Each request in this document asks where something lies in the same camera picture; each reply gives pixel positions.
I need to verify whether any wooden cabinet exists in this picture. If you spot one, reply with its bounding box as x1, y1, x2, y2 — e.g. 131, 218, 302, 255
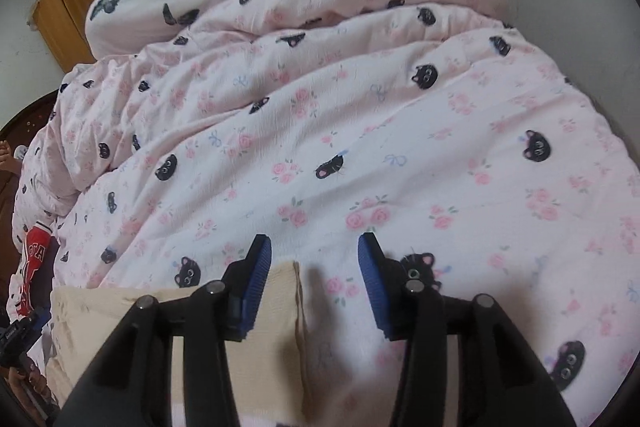
31, 0, 123, 73

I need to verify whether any dark wooden headboard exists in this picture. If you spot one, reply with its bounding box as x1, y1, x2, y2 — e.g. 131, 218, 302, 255
0, 90, 58, 298

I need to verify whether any red lettered jersey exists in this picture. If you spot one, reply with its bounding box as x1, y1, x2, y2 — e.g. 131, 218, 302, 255
11, 222, 55, 320

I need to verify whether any white butterfly-print pillow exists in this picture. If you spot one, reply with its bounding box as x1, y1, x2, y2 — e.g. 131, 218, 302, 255
84, 0, 201, 58

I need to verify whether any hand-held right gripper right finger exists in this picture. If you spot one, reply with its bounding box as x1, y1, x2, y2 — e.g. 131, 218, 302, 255
357, 232, 593, 427

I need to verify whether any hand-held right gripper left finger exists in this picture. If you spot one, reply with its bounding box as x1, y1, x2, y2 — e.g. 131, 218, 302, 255
52, 234, 273, 427

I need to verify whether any person's left hand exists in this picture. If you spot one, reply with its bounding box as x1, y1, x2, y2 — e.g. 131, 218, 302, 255
7, 357, 53, 408

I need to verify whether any beige ribbed knit top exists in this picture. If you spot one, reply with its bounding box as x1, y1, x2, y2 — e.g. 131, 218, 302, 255
47, 261, 308, 425

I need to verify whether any pink cat-print duvet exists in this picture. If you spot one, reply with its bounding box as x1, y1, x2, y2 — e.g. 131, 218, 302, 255
12, 0, 640, 427

